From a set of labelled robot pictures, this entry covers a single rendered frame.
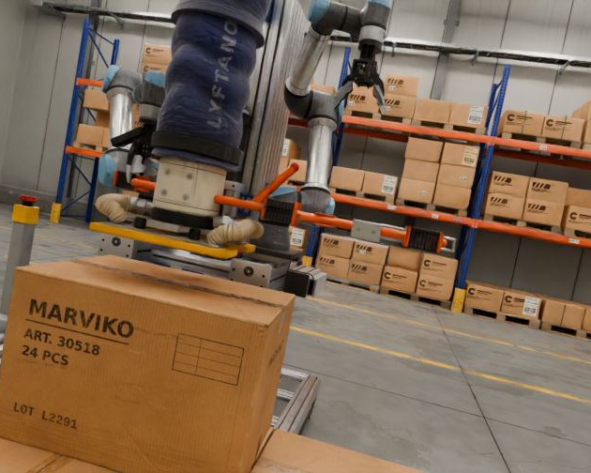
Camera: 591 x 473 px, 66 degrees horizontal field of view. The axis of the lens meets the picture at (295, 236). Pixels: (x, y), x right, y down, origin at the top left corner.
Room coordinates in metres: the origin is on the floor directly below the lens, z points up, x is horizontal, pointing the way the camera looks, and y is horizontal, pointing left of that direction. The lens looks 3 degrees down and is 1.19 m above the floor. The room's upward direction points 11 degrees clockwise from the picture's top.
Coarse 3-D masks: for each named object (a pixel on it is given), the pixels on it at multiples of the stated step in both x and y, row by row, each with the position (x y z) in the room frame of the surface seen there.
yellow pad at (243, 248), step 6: (132, 222) 1.25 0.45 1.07; (150, 228) 1.24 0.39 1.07; (156, 228) 1.24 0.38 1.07; (204, 234) 1.27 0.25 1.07; (228, 240) 1.22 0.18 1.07; (228, 246) 1.21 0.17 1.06; (234, 246) 1.20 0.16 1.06; (240, 246) 1.20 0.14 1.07; (246, 246) 1.21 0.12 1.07; (252, 246) 1.26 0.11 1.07; (240, 252) 1.21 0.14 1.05; (246, 252) 1.20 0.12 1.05
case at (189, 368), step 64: (64, 320) 1.00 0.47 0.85; (128, 320) 0.98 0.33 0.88; (192, 320) 0.96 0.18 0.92; (256, 320) 0.95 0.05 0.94; (0, 384) 1.01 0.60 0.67; (64, 384) 0.99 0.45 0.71; (128, 384) 0.97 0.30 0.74; (192, 384) 0.95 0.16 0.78; (256, 384) 0.94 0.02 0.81; (64, 448) 0.99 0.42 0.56; (128, 448) 0.97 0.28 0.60; (192, 448) 0.95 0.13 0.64; (256, 448) 1.11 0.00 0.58
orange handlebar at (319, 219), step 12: (132, 180) 1.17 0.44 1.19; (144, 180) 1.17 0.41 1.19; (228, 204) 1.13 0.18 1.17; (240, 204) 1.13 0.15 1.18; (252, 204) 1.12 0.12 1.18; (300, 216) 1.11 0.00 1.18; (312, 216) 1.10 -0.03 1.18; (324, 216) 1.10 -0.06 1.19; (348, 228) 1.09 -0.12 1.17; (384, 228) 1.08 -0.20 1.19; (444, 240) 1.07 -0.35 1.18
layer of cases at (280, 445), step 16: (272, 432) 1.30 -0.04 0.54; (288, 432) 1.30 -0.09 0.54; (0, 448) 0.98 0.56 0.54; (16, 448) 0.99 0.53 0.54; (32, 448) 1.00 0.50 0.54; (272, 448) 1.19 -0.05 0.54; (288, 448) 1.21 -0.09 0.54; (304, 448) 1.23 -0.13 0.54; (320, 448) 1.24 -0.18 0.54; (336, 448) 1.26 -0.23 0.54; (0, 464) 0.93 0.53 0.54; (16, 464) 0.93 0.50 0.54; (32, 464) 0.94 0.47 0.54; (48, 464) 0.95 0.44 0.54; (64, 464) 0.96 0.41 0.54; (80, 464) 0.97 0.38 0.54; (256, 464) 1.10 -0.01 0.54; (272, 464) 1.12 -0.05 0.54; (288, 464) 1.13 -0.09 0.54; (304, 464) 1.15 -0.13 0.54; (320, 464) 1.16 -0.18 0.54; (336, 464) 1.18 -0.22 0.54; (352, 464) 1.19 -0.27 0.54; (368, 464) 1.21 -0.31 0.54; (384, 464) 1.22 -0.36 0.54
